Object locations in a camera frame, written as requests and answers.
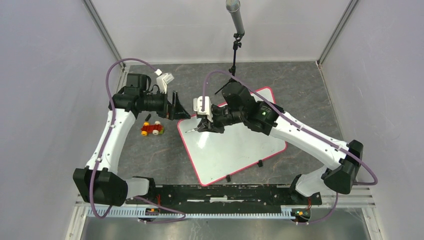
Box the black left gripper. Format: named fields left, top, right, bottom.
left=140, top=88, right=190, bottom=120

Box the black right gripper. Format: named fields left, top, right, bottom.
left=197, top=106, right=245, bottom=134

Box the pink framed whiteboard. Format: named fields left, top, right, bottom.
left=176, top=86, right=288, bottom=187

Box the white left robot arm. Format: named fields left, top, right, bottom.
left=72, top=73, right=190, bottom=207

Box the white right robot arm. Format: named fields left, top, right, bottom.
left=193, top=81, right=363, bottom=204

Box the red yellow toy car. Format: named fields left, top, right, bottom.
left=140, top=121, right=164, bottom=136

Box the black tripod stand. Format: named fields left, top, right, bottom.
left=214, top=32, right=245, bottom=95

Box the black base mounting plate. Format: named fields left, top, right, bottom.
left=145, top=184, right=322, bottom=214

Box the silver microphone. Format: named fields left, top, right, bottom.
left=225, top=0, right=245, bottom=36

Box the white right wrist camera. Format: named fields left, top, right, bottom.
left=193, top=96, right=213, bottom=122

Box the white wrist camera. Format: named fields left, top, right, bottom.
left=193, top=96, right=213, bottom=122
left=154, top=68, right=175, bottom=94

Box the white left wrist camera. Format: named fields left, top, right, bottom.
left=154, top=68, right=175, bottom=94

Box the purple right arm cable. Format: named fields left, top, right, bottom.
left=202, top=69, right=379, bottom=226

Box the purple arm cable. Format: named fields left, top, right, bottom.
left=88, top=58, right=187, bottom=224
left=202, top=69, right=379, bottom=226

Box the white toothed cable rail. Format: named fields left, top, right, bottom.
left=106, top=205, right=308, bottom=220

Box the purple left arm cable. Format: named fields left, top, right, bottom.
left=88, top=58, right=187, bottom=224

